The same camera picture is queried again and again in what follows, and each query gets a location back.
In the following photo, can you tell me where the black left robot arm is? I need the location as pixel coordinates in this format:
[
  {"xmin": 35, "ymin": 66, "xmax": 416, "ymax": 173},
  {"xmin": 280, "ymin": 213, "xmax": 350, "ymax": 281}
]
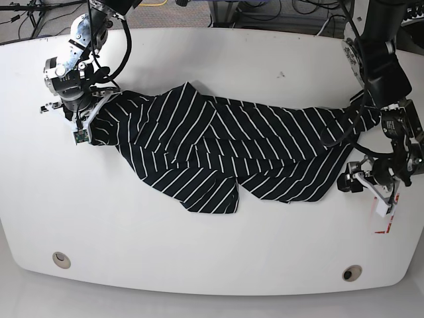
[{"xmin": 320, "ymin": 1, "xmax": 423, "ymax": 217}]

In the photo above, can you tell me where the red tape rectangle marking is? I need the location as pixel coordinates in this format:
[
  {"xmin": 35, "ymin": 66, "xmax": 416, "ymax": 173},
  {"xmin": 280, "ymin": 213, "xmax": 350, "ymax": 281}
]
[{"xmin": 369, "ymin": 193, "xmax": 399, "ymax": 234}]

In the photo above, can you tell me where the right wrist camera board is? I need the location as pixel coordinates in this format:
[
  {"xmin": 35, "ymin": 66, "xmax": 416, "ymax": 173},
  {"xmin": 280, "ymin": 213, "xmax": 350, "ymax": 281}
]
[{"xmin": 73, "ymin": 129, "xmax": 89, "ymax": 144}]

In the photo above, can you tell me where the navy white striped T-shirt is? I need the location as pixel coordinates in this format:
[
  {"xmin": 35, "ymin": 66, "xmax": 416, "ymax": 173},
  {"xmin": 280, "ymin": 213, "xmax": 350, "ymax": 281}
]
[{"xmin": 87, "ymin": 81, "xmax": 382, "ymax": 215}]

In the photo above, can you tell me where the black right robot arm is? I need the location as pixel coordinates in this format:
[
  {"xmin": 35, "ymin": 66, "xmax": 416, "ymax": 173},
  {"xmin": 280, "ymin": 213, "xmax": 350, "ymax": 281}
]
[{"xmin": 40, "ymin": 1, "xmax": 141, "ymax": 144}]

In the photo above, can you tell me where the table grommet hole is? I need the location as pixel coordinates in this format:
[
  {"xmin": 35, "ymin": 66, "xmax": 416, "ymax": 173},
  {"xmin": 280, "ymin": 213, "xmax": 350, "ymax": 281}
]
[
  {"xmin": 342, "ymin": 265, "xmax": 362, "ymax": 282},
  {"xmin": 52, "ymin": 252, "xmax": 71, "ymax": 270}
]

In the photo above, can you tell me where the right table grommet hole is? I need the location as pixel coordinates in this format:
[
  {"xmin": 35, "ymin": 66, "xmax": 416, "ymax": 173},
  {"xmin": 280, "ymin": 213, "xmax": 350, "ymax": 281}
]
[{"xmin": 342, "ymin": 265, "xmax": 362, "ymax": 282}]

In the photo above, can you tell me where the left table grommet hole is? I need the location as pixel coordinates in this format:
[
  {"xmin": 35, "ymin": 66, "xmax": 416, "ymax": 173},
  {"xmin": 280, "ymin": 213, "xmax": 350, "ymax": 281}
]
[{"xmin": 52, "ymin": 252, "xmax": 71, "ymax": 270}]

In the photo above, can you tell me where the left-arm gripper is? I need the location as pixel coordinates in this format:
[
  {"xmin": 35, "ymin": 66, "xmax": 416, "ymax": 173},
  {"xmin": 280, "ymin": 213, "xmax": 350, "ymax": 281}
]
[{"xmin": 337, "ymin": 157, "xmax": 400, "ymax": 209}]

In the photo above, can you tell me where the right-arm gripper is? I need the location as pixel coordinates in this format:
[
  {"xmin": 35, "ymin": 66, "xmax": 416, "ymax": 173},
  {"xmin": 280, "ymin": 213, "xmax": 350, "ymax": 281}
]
[{"xmin": 40, "ymin": 87, "xmax": 122, "ymax": 143}]

